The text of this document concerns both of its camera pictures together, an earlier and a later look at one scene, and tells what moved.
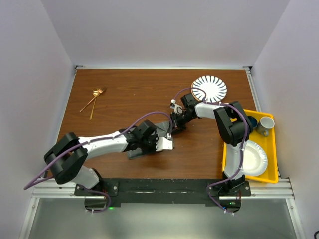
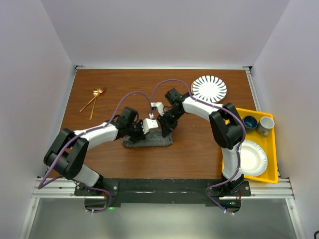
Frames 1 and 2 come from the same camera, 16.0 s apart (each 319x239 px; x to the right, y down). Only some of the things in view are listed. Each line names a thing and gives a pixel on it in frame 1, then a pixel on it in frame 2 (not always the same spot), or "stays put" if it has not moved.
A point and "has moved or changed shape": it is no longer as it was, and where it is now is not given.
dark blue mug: [253, 121] stays put
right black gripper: [177, 127] → [167, 127]
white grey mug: [265, 123] stays put
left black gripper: [153, 150] → [141, 136]
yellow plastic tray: [270, 174] stays put
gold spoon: [95, 93] stays put
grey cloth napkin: [161, 130] has moved or changed shape
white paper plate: [254, 159] stays put
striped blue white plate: [215, 87] stays put
